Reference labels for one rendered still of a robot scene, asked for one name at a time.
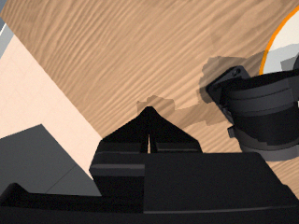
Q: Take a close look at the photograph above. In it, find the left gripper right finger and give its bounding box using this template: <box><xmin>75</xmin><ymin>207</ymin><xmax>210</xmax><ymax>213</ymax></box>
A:
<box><xmin>149</xmin><ymin>106</ymin><xmax>203</xmax><ymax>153</ymax></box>

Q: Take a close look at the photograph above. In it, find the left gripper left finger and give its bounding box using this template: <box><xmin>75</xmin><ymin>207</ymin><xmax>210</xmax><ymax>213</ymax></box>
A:
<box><xmin>94</xmin><ymin>106</ymin><xmax>150</xmax><ymax>154</ymax></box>

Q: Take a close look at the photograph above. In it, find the white flat circular area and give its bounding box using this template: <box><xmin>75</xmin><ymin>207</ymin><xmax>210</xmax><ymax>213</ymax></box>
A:
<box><xmin>263</xmin><ymin>10</ymin><xmax>299</xmax><ymax>74</ymax></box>

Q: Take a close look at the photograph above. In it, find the orange painted ring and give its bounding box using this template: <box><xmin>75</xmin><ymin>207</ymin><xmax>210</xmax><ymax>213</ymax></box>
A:
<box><xmin>259</xmin><ymin>5</ymin><xmax>299</xmax><ymax>75</ymax></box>

